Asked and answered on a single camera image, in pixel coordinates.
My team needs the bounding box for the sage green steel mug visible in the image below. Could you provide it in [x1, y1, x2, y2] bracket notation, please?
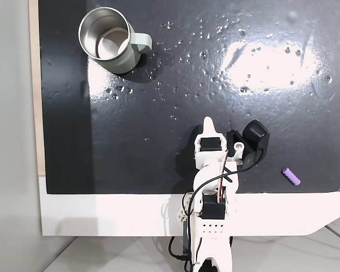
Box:
[78, 7, 153, 75]

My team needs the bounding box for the purple ribbed pen grip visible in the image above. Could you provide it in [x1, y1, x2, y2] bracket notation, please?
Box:
[282, 167, 301, 187]

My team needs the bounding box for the black power cable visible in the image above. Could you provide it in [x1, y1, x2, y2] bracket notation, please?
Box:
[167, 235, 192, 263]

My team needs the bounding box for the black table mat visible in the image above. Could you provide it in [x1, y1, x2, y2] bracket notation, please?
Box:
[38, 0, 340, 195]

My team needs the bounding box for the black oval camera box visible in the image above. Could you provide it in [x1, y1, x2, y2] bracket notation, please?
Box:
[226, 119, 270, 171]

